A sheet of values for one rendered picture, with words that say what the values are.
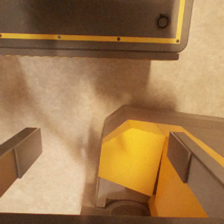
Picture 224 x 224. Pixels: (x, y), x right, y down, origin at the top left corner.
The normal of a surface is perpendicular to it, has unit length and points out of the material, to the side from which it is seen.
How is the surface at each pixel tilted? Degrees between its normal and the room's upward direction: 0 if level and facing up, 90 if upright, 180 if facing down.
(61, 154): 0
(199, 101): 0
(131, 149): 22
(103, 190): 0
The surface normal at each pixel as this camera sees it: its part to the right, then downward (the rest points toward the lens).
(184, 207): -0.95, -0.05
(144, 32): 0.00, 0.25
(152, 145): -0.37, 0.19
